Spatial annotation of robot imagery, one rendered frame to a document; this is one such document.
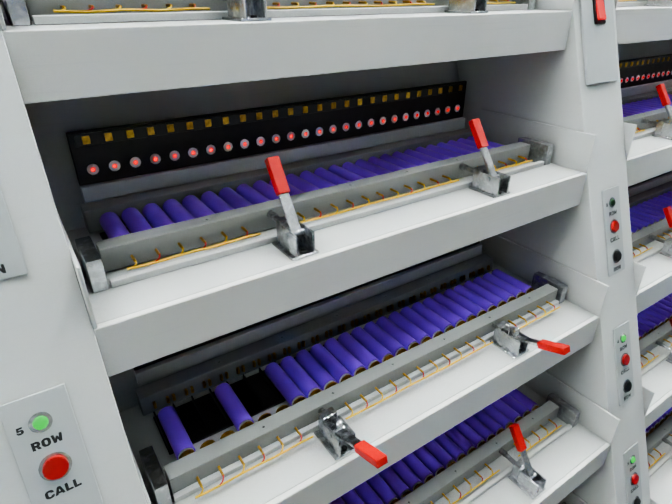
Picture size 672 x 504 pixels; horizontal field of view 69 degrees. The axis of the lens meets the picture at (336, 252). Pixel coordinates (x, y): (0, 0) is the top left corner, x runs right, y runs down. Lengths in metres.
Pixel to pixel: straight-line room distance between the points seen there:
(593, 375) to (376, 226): 0.45
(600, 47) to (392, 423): 0.54
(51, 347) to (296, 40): 0.31
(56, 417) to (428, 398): 0.37
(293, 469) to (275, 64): 0.37
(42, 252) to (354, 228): 0.27
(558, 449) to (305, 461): 0.44
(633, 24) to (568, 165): 0.23
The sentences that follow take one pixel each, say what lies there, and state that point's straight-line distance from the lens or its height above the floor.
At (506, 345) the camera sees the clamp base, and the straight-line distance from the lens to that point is 0.66.
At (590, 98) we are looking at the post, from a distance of 0.74.
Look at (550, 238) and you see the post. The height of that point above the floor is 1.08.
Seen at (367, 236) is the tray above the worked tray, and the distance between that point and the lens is 0.48.
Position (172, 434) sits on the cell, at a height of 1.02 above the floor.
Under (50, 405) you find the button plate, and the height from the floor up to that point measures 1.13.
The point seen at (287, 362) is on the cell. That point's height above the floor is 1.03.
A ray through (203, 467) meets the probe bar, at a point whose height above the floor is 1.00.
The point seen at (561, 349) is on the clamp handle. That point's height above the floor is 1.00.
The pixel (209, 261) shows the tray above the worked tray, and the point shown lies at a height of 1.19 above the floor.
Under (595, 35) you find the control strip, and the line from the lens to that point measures 0.76.
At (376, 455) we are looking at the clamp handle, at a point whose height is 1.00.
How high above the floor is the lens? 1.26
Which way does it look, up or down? 11 degrees down
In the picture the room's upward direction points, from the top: 11 degrees counter-clockwise
